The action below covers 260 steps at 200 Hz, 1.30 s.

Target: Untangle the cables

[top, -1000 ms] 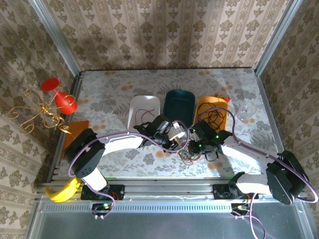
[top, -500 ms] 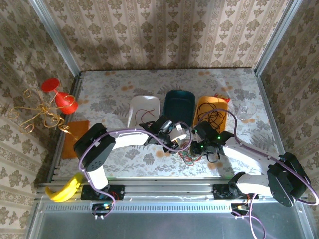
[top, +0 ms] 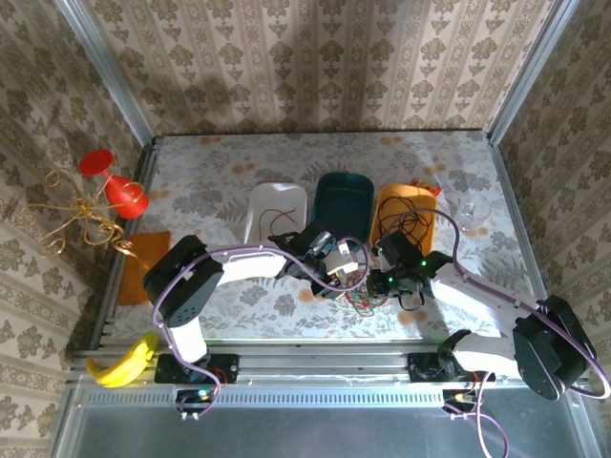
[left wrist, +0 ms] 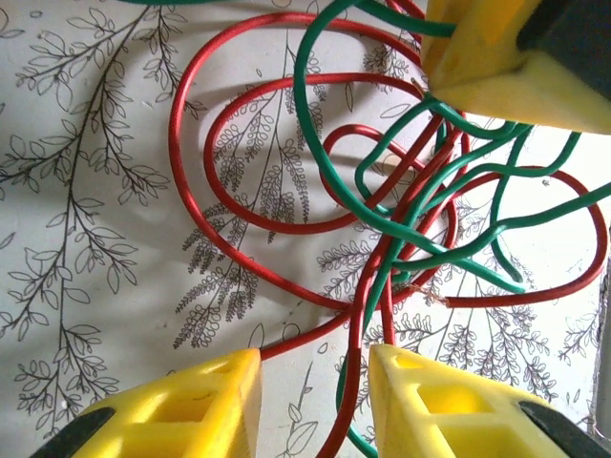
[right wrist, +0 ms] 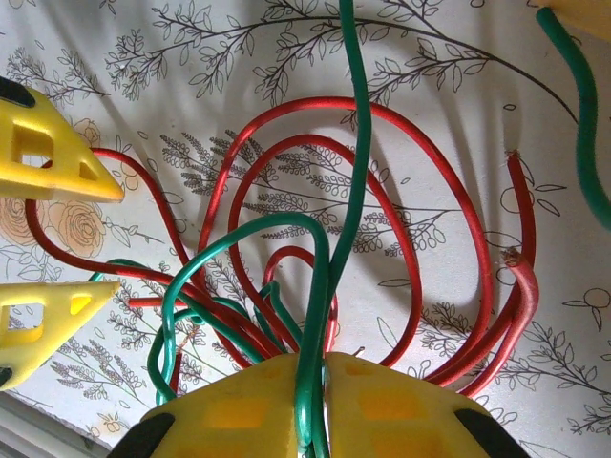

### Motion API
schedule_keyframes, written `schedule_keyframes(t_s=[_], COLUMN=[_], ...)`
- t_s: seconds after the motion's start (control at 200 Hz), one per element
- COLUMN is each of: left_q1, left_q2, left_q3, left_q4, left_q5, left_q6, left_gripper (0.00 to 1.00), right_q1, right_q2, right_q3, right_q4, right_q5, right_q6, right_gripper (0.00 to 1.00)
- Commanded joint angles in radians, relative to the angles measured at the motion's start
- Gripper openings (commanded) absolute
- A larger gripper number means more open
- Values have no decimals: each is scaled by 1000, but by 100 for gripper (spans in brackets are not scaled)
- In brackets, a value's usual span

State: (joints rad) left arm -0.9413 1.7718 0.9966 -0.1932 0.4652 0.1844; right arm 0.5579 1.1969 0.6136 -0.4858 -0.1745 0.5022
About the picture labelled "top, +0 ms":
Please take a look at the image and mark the red thin cable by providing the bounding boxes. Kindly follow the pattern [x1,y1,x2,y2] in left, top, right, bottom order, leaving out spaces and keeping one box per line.
[342,269,381,311]
[259,207,298,236]

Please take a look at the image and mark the black thin cable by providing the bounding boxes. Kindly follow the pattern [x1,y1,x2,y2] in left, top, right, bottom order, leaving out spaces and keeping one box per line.
[397,285,427,313]
[377,195,417,240]
[404,208,437,255]

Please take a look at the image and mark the green thin cable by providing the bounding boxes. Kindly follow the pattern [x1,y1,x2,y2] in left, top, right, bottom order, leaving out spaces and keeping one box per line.
[355,294,379,318]

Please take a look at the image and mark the teal plastic tray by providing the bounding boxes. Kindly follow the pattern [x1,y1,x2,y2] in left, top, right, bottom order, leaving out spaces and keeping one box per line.
[312,171,375,245]

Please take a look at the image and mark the white plastic tray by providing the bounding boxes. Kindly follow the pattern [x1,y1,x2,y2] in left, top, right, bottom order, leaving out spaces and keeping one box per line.
[243,182,309,249]

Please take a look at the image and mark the orange plastic tray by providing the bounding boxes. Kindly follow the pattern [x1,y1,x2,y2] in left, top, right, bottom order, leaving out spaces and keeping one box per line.
[369,182,438,259]

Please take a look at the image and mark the controller board with LED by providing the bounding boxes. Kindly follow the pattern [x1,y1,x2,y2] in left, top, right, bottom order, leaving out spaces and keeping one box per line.
[442,388,478,417]
[175,388,215,417]

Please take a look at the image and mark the grey metal sheet panel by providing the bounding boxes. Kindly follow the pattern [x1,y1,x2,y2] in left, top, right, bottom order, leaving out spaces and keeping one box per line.
[50,379,611,458]

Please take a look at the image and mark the orange flat board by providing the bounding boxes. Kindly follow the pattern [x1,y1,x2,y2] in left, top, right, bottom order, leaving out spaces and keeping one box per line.
[117,231,173,306]

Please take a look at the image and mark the red plastic goblet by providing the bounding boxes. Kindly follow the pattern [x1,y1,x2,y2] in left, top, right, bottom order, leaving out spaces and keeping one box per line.
[78,148,151,220]

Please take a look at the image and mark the yellow toy banana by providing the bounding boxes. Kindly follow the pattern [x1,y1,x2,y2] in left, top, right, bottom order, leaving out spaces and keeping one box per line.
[85,332,160,388]

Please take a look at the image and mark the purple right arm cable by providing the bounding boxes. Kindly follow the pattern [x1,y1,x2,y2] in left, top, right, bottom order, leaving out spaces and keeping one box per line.
[379,209,611,458]

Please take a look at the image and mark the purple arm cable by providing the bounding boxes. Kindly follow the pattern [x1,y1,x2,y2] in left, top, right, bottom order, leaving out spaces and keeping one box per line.
[151,236,369,421]
[379,209,611,458]

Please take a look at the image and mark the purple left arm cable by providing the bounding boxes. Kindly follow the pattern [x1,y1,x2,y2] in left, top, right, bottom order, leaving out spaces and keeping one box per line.
[151,236,369,421]

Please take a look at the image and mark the aluminium extrusion frame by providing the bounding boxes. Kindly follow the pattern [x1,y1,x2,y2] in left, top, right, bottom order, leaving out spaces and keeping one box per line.
[54,0,581,385]

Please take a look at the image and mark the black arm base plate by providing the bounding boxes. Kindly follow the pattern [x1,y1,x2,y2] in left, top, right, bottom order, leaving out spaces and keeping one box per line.
[154,353,240,385]
[408,351,483,383]

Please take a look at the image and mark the gold wire ornament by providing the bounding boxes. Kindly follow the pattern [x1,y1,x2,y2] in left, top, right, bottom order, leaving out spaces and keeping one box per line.
[13,166,150,271]

